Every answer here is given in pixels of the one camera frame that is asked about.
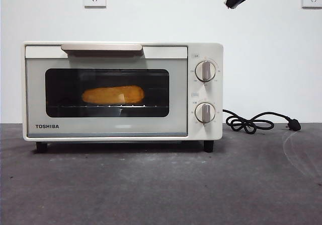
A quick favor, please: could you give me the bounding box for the black oven foot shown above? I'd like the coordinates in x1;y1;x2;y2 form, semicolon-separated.
36;141;48;154
203;140;215;153

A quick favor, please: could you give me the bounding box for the glass oven door with handle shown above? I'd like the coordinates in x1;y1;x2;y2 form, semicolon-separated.
25;43;189;137

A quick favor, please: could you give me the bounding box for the white temperature knob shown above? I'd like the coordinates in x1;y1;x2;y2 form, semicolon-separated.
195;60;217;82

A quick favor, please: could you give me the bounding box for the white Toshiba toaster oven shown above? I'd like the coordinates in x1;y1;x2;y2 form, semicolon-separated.
22;41;224;142

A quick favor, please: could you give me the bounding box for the metal wire oven rack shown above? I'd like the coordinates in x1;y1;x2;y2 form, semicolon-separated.
47;105;169;109

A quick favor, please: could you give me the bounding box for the white timer knob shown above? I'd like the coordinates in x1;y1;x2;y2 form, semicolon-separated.
195;102;217;124

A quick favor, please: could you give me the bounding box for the black power cord with plug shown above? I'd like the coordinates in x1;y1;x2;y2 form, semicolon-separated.
222;108;302;133

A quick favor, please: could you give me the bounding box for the yellow corn cob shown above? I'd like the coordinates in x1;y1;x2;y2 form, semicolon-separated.
82;85;145;105

